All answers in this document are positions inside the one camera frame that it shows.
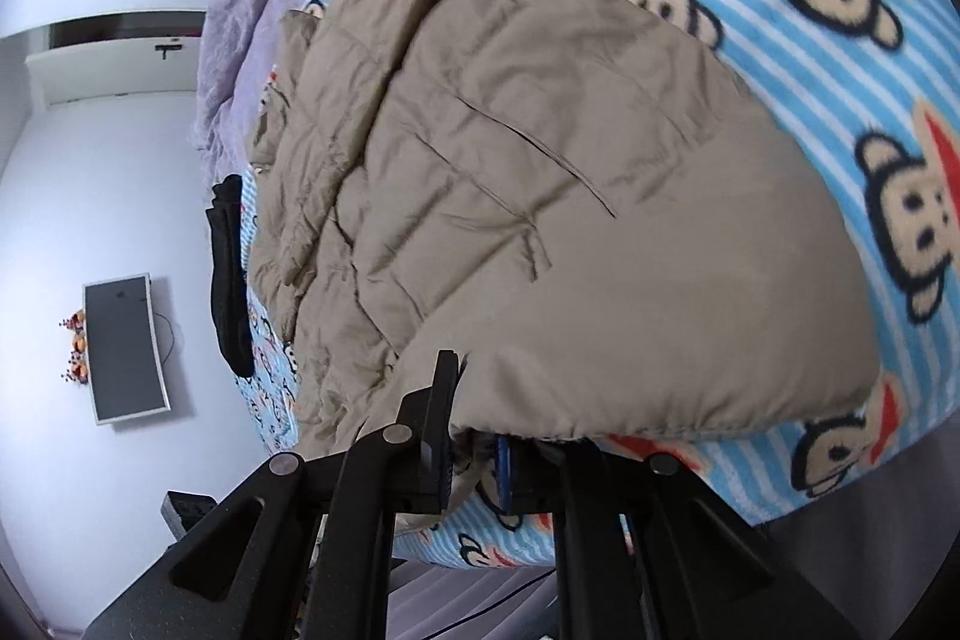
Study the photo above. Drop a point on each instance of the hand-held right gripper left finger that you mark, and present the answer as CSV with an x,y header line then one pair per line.
x,y
439,452

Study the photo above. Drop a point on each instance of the beige puffer jacket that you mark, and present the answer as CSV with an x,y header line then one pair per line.
x,y
562,197

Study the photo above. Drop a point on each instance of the black folded garment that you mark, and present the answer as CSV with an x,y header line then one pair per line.
x,y
229,280

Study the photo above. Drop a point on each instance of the white-framed monitor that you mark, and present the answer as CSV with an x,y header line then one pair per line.
x,y
124,347

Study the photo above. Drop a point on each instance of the orange decoration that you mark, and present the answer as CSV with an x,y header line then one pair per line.
x,y
77,347

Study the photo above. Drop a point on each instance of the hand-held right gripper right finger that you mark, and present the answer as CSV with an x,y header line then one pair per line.
x,y
504,471

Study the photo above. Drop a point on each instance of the blue striped printed blanket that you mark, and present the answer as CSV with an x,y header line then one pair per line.
x,y
825,48

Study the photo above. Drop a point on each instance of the white door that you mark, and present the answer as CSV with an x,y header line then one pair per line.
x,y
112,74

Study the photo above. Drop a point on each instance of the purple bedspread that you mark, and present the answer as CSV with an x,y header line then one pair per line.
x,y
232,48

